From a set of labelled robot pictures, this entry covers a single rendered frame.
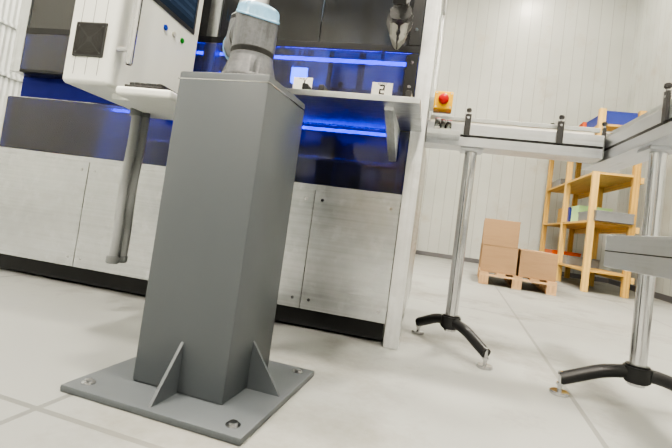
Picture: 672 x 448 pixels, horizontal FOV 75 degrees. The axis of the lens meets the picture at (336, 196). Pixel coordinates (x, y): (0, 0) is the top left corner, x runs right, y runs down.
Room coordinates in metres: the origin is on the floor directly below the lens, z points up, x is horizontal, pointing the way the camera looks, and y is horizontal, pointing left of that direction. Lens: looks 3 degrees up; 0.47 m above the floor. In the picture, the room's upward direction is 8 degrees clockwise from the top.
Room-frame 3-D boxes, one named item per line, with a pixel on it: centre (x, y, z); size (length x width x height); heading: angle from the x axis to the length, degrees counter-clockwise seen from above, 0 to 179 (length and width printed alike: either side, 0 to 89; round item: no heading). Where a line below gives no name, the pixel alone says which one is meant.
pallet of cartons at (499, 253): (5.13, -2.15, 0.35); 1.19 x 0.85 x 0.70; 157
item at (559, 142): (1.83, -0.69, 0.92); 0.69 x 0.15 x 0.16; 78
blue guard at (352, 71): (1.96, 0.69, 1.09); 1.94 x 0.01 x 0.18; 78
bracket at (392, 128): (1.59, -0.17, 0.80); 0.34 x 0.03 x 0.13; 168
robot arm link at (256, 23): (1.19, 0.28, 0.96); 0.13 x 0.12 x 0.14; 24
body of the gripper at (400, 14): (1.52, -0.14, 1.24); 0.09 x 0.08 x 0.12; 168
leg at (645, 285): (1.43, -1.03, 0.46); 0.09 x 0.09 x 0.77; 78
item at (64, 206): (2.44, 0.59, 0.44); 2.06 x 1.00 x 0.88; 78
